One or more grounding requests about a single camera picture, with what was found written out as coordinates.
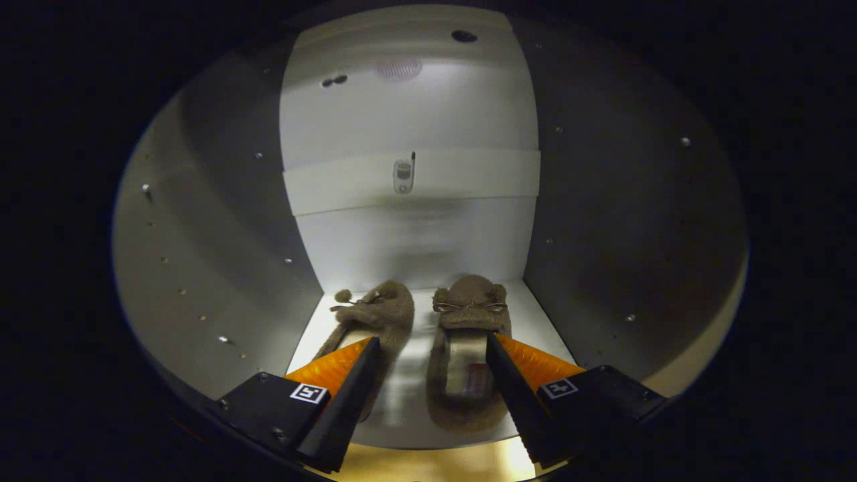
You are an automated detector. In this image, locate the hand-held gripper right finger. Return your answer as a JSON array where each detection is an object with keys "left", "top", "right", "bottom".
[{"left": 485, "top": 331, "right": 669, "bottom": 469}]

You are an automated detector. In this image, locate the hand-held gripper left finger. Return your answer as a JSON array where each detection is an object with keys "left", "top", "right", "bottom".
[{"left": 208, "top": 336, "right": 382, "bottom": 473}]

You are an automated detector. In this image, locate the brown fuzzy shoe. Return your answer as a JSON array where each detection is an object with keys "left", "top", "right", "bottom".
[
  {"left": 426, "top": 274, "right": 513, "bottom": 432},
  {"left": 311, "top": 280, "right": 416, "bottom": 424}
]

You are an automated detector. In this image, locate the grey shoe cabinet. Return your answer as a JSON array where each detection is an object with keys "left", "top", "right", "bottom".
[{"left": 112, "top": 3, "right": 749, "bottom": 469}]

